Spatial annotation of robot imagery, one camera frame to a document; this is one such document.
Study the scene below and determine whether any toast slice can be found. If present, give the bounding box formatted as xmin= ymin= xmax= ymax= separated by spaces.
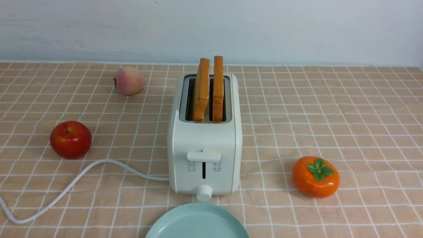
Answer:
xmin=192 ymin=58 xmax=210 ymax=121
xmin=212 ymin=56 xmax=224 ymax=122

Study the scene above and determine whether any white two-slot toaster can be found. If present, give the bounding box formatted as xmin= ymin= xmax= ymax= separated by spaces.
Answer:
xmin=167 ymin=72 xmax=242 ymax=202

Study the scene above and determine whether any pink peach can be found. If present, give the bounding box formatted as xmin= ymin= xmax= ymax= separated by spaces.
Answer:
xmin=113 ymin=66 xmax=145 ymax=96

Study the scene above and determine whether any light green plate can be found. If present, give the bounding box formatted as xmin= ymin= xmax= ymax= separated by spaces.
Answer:
xmin=146 ymin=202 xmax=250 ymax=238

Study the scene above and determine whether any orange persimmon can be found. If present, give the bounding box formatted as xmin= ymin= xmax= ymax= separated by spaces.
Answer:
xmin=292 ymin=156 xmax=340 ymax=198

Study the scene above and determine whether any red apple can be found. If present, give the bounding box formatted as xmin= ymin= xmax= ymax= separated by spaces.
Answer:
xmin=50 ymin=121 xmax=92 ymax=159

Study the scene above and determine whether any orange checkered tablecloth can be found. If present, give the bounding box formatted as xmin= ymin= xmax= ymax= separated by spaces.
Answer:
xmin=0 ymin=63 xmax=423 ymax=238

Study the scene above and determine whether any white power cable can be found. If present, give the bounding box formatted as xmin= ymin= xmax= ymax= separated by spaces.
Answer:
xmin=0 ymin=159 xmax=170 ymax=224

